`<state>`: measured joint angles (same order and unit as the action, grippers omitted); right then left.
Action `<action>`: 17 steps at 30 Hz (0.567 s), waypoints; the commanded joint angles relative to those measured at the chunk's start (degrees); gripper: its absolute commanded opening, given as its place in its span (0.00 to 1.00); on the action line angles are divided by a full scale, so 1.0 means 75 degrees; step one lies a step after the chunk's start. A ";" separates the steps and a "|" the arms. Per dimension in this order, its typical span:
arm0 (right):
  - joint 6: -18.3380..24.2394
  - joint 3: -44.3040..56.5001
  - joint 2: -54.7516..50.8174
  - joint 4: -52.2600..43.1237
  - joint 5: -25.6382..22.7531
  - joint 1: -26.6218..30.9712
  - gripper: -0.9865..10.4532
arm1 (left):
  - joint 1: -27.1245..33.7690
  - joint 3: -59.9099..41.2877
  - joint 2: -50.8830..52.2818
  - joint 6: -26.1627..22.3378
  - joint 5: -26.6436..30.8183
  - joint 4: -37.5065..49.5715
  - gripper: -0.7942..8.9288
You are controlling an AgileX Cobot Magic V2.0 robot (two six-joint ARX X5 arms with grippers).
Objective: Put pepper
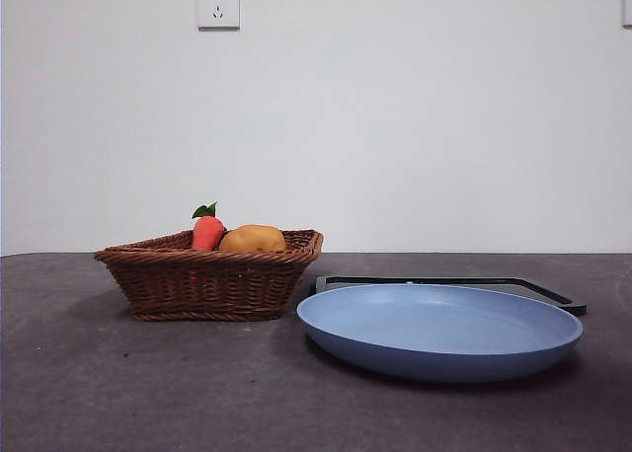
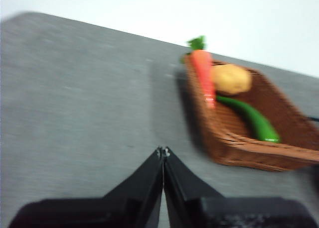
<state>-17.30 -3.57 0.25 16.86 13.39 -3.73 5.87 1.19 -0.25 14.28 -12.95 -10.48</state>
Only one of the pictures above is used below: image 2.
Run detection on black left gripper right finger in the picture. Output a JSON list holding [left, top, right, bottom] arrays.
[[163, 145, 318, 228]]

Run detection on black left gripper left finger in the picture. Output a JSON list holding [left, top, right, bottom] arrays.
[[8, 145, 164, 228]]

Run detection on long green pepper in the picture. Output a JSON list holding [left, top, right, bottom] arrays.
[[215, 95, 282, 143]]

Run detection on brown woven wicker basket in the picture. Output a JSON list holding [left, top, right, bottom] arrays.
[[180, 52, 319, 173]]

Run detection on yellow-brown potato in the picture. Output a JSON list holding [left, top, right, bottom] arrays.
[[210, 63, 252, 96]]

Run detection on orange carrot with green leaves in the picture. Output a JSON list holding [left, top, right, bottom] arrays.
[[185, 35, 217, 111]]

